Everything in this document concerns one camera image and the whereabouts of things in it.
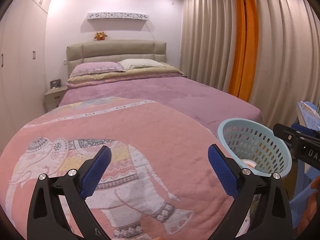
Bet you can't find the small photo frame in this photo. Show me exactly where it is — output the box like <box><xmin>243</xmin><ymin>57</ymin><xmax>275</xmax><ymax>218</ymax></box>
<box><xmin>50</xmin><ymin>79</ymin><xmax>61</xmax><ymax>89</ymax></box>

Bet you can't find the purple bed cover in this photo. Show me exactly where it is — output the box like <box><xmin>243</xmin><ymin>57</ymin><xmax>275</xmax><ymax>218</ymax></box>
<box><xmin>60</xmin><ymin>76</ymin><xmax>263</xmax><ymax>134</ymax></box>

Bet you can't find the purple pillow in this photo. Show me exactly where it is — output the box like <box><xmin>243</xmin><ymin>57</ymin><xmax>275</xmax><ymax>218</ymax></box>
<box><xmin>70</xmin><ymin>62</ymin><xmax>126</xmax><ymax>77</ymax></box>

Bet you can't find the light blue laundry basket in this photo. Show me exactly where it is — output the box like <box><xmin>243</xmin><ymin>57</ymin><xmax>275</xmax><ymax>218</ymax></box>
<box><xmin>217</xmin><ymin>118</ymin><xmax>292</xmax><ymax>178</ymax></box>

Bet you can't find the beige padded headboard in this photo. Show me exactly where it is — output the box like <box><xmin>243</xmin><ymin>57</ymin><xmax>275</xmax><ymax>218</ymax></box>
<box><xmin>66</xmin><ymin>40</ymin><xmax>167</xmax><ymax>76</ymax></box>

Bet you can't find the white pillow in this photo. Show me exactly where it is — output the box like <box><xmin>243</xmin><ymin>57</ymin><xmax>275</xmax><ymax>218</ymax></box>
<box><xmin>118</xmin><ymin>59</ymin><xmax>163</xmax><ymax>70</ymax></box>

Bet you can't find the beige curtain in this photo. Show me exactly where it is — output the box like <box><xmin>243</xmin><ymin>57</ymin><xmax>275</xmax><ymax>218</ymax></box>
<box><xmin>180</xmin><ymin>0</ymin><xmax>319</xmax><ymax>127</ymax></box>

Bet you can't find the white decorative wall shelf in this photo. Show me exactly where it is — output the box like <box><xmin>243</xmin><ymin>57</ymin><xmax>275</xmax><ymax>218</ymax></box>
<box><xmin>87</xmin><ymin>12</ymin><xmax>149</xmax><ymax>21</ymax></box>

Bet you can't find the orange plush toy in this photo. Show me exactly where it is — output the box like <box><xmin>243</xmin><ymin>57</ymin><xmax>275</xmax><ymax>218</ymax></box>
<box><xmin>94</xmin><ymin>31</ymin><xmax>107</xmax><ymax>41</ymax></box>

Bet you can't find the orange curtain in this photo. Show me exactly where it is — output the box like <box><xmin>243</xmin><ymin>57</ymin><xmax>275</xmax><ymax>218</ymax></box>
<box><xmin>228</xmin><ymin>0</ymin><xmax>259</xmax><ymax>102</ymax></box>

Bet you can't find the beige folded quilt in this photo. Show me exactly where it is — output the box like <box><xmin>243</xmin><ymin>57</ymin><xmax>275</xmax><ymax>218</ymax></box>
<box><xmin>67</xmin><ymin>63</ymin><xmax>183</xmax><ymax>89</ymax></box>

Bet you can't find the beige nightstand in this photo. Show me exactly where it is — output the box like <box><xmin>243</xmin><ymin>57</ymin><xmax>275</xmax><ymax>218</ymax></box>
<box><xmin>44</xmin><ymin>86</ymin><xmax>67</xmax><ymax>112</ymax></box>

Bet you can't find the white wardrobe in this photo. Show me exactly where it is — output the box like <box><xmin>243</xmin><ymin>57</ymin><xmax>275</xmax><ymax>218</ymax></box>
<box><xmin>1</xmin><ymin>0</ymin><xmax>50</xmax><ymax>150</ymax></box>

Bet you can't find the pink elephant blanket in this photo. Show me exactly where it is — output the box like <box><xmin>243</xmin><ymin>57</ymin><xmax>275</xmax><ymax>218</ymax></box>
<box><xmin>1</xmin><ymin>97</ymin><xmax>233</xmax><ymax>239</ymax></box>

